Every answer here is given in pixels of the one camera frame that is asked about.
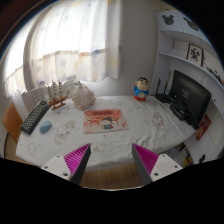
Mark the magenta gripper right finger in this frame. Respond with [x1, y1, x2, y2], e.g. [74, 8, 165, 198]
[132, 143, 182, 185]

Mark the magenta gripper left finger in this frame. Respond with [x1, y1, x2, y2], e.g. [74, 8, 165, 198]
[42, 144, 91, 185]

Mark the light blue computer mouse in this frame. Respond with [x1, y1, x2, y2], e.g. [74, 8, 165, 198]
[39, 121, 52, 134]

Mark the white patterned tablecloth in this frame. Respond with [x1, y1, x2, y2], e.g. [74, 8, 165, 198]
[16, 96, 195, 170]

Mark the black keyboard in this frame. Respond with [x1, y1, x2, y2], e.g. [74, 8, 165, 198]
[20, 101, 50, 135]

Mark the red paper sheet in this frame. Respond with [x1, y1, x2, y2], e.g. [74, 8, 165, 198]
[195, 114, 211, 140]

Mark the large white conch shell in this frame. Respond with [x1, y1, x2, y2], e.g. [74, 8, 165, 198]
[72, 81, 96, 110]

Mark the black wifi router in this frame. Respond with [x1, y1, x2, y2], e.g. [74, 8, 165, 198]
[155, 78, 174, 103]

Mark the wooden model sailing ship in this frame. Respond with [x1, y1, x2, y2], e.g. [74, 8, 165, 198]
[47, 81, 69, 110]

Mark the orange wooden chair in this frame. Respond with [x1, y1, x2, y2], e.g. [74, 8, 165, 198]
[1, 103, 23, 142]

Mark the black computer monitor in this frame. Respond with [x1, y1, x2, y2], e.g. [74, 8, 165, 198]
[169, 70, 211, 130]

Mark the cartoon boy figurine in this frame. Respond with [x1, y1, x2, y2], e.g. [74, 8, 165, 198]
[132, 77, 149, 102]

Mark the white radiator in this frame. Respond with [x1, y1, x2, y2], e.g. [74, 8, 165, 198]
[21, 86, 49, 112]

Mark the framed calligraphy picture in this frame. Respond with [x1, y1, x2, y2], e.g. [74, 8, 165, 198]
[186, 44, 204, 66]

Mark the sheer white curtain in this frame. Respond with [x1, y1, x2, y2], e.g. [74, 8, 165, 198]
[2, 0, 123, 96]

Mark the white wall shelf unit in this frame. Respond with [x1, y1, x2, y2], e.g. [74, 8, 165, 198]
[151, 10, 224, 162]

